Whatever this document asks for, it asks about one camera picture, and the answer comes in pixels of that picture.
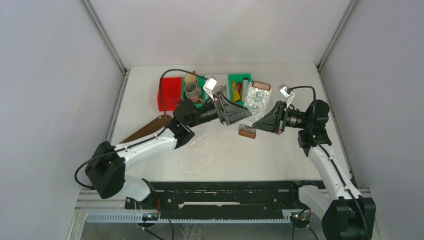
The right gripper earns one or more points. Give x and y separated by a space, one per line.
269 122

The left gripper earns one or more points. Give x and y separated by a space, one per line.
229 112

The clear holder with wooden ends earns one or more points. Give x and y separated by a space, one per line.
256 101

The clear acrylic holder box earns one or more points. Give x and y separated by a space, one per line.
197 139

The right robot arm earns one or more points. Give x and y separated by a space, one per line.
344 212

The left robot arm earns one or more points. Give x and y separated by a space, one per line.
108 166

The yellow toothpaste tube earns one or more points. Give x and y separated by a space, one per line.
235 92

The red toothpaste tube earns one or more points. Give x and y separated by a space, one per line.
239 88

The white toothpaste tube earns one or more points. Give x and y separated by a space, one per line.
245 87

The clear textured oval tray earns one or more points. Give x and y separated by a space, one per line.
205 154

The brown wooden oval tray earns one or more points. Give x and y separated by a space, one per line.
152 127

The white translucent bin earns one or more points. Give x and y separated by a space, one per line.
222 84

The green bin with cups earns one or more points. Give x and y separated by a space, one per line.
201 83

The grey ceramic mug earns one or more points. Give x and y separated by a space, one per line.
192 90

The red plastic bin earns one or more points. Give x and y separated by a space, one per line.
171 90

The right circuit board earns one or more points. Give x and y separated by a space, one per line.
301 221

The circuit board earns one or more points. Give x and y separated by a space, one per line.
301 221
150 217

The left circuit board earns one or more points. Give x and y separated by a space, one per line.
150 217

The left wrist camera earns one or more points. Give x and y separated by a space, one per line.
212 87

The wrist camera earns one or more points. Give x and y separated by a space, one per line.
287 92
212 87

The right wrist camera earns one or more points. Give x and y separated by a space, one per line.
287 92

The beige cup orange handle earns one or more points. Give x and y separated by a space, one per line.
190 78

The black front rail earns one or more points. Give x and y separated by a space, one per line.
224 200

